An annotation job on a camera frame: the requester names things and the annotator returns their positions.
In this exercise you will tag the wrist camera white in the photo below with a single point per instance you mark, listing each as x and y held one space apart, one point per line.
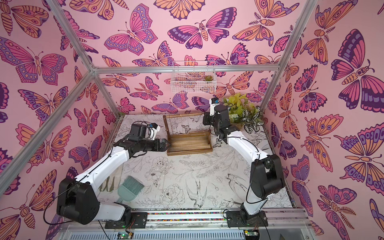
154 129
213 103

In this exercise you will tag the small succulent in basket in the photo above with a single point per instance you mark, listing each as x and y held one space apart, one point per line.
208 78

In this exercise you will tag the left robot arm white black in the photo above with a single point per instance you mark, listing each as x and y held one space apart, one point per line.
77 198

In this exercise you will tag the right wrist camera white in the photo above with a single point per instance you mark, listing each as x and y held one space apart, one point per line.
213 103

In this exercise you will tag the wooden jewelry display stand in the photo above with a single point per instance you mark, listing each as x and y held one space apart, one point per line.
187 135

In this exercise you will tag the glass vase with plants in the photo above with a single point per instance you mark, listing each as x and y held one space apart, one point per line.
243 113

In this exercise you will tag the white wire wall basket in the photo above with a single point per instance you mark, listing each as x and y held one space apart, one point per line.
188 77

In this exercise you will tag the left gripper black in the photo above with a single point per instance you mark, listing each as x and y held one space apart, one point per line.
157 142

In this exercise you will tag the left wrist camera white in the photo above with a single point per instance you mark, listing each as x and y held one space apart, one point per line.
154 129

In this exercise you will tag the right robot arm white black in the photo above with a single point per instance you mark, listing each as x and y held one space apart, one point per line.
266 174

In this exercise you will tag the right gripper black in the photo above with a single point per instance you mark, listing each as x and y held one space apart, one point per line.
208 119

